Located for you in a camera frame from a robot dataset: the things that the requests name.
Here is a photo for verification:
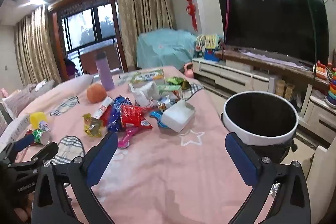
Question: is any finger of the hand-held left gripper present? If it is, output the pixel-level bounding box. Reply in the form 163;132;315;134
5;133;36;159
8;141;59;169

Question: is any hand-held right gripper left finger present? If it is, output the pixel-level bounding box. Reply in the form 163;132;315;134
31;132;118;224

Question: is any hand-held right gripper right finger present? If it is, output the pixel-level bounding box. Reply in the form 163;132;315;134
224;132;311;224

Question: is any white bin with black bag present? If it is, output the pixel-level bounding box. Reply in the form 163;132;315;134
220;91;300;164

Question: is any white milk carton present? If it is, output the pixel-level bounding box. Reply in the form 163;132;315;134
161;100;196;133

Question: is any white blue wrapper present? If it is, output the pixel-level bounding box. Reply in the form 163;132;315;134
157;95;179;111

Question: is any pink plastic spoon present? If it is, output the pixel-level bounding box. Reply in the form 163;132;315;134
117;127;142;148

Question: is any yellow foil wrapper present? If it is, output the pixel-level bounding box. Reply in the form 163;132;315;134
83;113;104;138

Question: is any grey pillow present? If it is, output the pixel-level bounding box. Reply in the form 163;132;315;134
1;84;37;118

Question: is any blue snack packet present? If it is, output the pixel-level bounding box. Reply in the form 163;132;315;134
106;95;126;132

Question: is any orange white snack packet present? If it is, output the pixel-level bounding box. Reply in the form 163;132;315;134
91;97;114;119

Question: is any red snack packet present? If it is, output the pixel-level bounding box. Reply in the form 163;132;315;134
120;105;153;130

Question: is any orange round fruit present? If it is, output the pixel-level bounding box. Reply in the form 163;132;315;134
87;83;107;103

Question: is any blue plastic spoon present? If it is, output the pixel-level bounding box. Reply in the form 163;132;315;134
150;110;168;130

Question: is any pale pink pillow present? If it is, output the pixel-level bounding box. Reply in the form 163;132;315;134
39;74;94;102

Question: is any white plastic bag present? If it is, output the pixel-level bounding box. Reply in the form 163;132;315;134
128;81;160;107

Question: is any marble top side cabinet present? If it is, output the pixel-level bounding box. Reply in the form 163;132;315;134
306;145;336;214

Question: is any round yellow container stack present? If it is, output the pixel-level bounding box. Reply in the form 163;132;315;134
275;80;286;97

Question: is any purple water bottle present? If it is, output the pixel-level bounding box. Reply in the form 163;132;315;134
95;51;115;91

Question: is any wooden storage box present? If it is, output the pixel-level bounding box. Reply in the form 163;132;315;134
285;84;296;101

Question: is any purple dark cloth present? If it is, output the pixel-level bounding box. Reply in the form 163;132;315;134
64;60;76;77

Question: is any white television cabinet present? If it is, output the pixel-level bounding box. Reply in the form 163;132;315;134
192;48;336;132

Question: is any green cover book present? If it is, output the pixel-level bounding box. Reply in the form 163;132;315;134
118;68;165;85

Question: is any beige patterned curtain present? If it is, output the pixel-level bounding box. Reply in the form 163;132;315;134
115;0;176;72
14;5;62;85

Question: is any light green box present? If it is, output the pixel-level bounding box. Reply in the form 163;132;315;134
157;84;183;98

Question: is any pink kettlebell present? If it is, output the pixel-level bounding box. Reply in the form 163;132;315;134
184;62;195;78

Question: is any green snack packet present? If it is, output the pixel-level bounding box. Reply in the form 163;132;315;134
165;76;185;85

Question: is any colourful toy phone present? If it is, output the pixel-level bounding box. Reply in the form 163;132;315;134
194;34;223;62

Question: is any red toy telephone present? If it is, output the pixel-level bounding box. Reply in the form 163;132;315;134
315;61;332;80

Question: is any teal cloth cover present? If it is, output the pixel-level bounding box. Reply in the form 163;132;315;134
136;28;200;69

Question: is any brown framed balcony window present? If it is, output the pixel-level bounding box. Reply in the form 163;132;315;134
49;0;128;75

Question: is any black flat television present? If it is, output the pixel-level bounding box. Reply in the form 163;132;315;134
217;0;330;67

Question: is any rainbow stacking ring toy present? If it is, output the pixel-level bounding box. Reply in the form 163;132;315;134
325;67;336;109

